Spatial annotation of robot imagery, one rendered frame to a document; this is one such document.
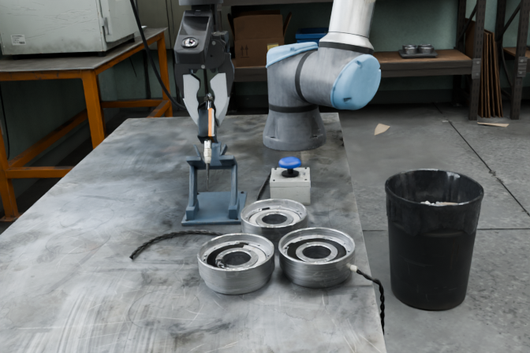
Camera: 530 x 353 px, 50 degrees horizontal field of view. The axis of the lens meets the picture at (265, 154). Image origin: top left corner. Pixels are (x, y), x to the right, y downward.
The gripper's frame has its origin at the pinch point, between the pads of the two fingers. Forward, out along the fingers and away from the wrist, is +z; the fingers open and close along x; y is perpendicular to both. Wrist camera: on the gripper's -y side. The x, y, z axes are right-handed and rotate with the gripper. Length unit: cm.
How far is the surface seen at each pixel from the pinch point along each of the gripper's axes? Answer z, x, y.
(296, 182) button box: 12.0, -14.6, 1.2
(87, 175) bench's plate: 16.0, 29.5, 19.2
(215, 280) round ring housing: 15.0, -3.8, -26.9
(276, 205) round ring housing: 13.6, -11.1, -5.3
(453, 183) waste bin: 54, -72, 109
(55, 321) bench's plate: 17.5, 15.8, -32.1
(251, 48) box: 28, 18, 331
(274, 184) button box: 12.4, -10.6, 1.3
